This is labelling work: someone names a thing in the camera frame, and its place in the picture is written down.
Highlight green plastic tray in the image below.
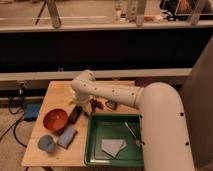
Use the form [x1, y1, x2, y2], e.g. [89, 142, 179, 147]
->
[84, 114, 144, 167]

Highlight black handled peeler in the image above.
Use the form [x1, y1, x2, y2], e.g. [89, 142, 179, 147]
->
[105, 100, 118, 110]

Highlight blue cup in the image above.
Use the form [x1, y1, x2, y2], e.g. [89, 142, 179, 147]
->
[38, 135, 55, 153]

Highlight black eraser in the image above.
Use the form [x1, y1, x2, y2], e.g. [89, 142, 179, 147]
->
[69, 106, 82, 124]

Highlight grey folded cloth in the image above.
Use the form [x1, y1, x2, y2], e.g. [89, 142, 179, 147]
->
[101, 139, 127, 157]

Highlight purple bowl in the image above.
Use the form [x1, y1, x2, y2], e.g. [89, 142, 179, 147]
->
[135, 78, 154, 87]

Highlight black cables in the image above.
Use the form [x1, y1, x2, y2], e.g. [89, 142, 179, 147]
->
[0, 96, 28, 148]

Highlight blue power box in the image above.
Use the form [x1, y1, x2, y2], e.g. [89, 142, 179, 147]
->
[24, 103, 41, 121]

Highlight silver fork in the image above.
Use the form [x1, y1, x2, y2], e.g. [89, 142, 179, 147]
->
[124, 122, 142, 148]

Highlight bunch of dark grapes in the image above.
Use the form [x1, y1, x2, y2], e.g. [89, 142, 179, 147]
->
[90, 99, 103, 114]

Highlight red bowl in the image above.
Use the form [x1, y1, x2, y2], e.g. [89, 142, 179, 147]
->
[43, 108, 68, 133]

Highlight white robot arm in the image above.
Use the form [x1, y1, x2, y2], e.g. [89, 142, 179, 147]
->
[71, 70, 195, 171]

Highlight blue sponge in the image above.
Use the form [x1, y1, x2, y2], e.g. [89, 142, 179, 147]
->
[57, 126, 77, 149]

